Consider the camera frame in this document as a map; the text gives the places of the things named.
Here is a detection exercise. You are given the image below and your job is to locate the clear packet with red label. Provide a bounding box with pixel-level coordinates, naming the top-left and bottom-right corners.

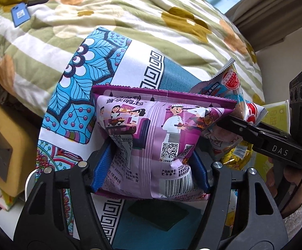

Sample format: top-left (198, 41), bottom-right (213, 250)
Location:
top-left (189, 58), bottom-right (253, 146)

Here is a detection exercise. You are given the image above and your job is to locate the blue patterned tablecloth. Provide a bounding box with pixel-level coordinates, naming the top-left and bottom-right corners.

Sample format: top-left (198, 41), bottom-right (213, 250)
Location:
top-left (35, 26), bottom-right (245, 250)

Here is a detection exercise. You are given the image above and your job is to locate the gold snack packet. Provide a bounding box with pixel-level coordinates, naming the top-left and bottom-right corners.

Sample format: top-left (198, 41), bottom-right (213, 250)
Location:
top-left (220, 142), bottom-right (257, 170)

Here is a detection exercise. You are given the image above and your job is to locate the small black object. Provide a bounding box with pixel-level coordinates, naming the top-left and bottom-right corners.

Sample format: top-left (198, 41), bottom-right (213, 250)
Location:
top-left (25, 0), bottom-right (48, 7)

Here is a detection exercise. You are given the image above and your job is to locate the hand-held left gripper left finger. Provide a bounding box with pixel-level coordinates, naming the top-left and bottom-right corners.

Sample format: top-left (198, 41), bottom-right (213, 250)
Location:
top-left (13, 142), bottom-right (115, 250)

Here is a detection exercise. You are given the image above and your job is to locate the brown curtain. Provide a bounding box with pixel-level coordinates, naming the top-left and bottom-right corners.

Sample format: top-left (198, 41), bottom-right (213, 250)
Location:
top-left (224, 0), bottom-right (302, 51)

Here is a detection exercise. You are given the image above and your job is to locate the floral blanket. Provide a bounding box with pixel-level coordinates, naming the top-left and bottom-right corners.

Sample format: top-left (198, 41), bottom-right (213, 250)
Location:
top-left (0, 0), bottom-right (266, 116)

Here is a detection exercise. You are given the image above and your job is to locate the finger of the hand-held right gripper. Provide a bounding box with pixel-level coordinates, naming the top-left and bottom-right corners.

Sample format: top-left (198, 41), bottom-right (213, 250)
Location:
top-left (230, 114), bottom-right (292, 139)
top-left (218, 119), bottom-right (266, 148)

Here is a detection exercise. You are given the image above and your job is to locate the blue phone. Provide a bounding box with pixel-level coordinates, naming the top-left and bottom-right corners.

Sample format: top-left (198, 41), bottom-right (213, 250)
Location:
top-left (10, 2), bottom-right (31, 29)

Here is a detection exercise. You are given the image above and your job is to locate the white red snack packet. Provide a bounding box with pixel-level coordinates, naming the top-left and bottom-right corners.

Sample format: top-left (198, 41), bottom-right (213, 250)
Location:
top-left (245, 101), bottom-right (268, 124)

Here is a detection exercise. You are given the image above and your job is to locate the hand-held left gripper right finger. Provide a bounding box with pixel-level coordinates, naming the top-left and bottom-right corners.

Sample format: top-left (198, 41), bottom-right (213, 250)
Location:
top-left (191, 151), bottom-right (290, 250)

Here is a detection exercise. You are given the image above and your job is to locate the floral printed cloth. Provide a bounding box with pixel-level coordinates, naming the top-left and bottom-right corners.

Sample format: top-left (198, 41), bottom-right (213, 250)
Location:
top-left (0, 182), bottom-right (19, 212)

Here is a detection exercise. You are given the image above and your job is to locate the person's right hand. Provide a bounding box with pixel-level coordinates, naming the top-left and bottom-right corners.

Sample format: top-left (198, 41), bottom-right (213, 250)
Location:
top-left (266, 158), bottom-right (302, 218)

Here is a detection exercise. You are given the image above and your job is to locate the purple snack packet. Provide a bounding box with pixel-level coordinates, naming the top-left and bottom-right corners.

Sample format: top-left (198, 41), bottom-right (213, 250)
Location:
top-left (92, 85), bottom-right (238, 201)

